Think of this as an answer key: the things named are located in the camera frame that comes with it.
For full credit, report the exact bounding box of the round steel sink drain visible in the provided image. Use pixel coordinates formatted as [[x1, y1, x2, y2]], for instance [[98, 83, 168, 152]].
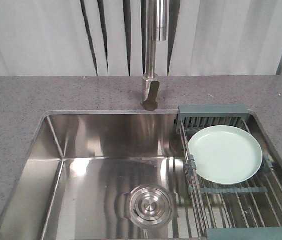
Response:
[[122, 184, 179, 229]]

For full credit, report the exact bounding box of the stainless steel sink basin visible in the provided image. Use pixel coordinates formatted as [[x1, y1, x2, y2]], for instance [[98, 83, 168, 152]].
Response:
[[0, 109, 200, 240]]

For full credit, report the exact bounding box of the stainless steel faucet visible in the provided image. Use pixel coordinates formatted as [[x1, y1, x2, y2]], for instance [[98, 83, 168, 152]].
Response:
[[141, 0, 168, 111]]

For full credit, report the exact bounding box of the mint green round plate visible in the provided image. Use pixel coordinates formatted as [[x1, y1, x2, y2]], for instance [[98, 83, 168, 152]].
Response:
[[188, 125, 263, 185]]

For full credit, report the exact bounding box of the teal metal drying rack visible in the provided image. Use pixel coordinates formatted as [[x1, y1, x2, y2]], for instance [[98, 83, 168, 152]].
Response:
[[174, 104, 282, 240]]

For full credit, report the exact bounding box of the white pleated curtain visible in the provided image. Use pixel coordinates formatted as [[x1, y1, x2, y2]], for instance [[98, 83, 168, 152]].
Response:
[[0, 0, 282, 76]]

